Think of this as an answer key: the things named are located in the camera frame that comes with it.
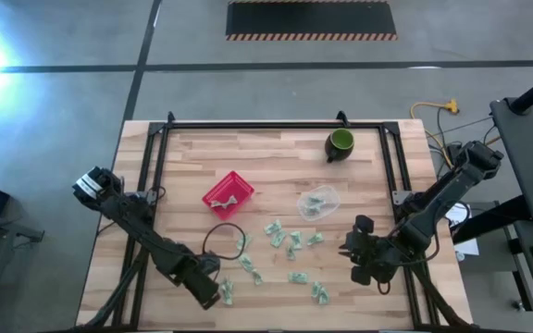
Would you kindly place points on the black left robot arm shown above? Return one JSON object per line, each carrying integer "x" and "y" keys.
{"x": 132, "y": 217}

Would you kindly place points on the black support beam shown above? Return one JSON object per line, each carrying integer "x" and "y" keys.
{"x": 493, "y": 219}

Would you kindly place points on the clear plastic container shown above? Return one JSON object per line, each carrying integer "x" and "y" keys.
{"x": 329, "y": 194}

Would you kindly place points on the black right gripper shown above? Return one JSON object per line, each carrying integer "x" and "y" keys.
{"x": 373, "y": 256}

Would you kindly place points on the grey metal stand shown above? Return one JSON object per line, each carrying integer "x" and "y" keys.
{"x": 21, "y": 231}

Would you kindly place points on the black power adapter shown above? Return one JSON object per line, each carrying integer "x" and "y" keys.
{"x": 454, "y": 149}

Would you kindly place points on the green mug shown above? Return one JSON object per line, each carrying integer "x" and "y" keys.
{"x": 340, "y": 139}

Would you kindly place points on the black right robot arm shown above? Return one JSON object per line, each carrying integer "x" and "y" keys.
{"x": 433, "y": 199}

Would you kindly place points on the black hazard-striped floor mat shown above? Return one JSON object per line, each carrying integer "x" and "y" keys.
{"x": 310, "y": 18}

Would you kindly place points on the black aluminium table frame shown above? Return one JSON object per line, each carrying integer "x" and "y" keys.
{"x": 271, "y": 125}

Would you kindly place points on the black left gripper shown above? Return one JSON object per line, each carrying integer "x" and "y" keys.
{"x": 199, "y": 282}

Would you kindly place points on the small grey floor knob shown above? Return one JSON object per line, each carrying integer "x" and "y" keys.
{"x": 518, "y": 305}

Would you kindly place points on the white paper sheet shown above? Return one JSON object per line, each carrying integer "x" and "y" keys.
{"x": 467, "y": 247}

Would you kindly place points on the red plastic mesh basket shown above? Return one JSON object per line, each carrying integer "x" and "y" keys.
{"x": 236, "y": 185}

